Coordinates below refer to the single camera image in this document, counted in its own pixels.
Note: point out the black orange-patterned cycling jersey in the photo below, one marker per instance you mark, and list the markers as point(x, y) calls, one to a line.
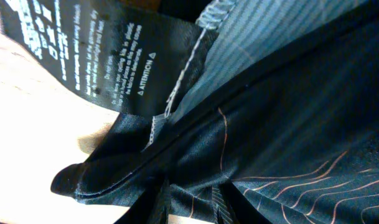
point(228, 111)

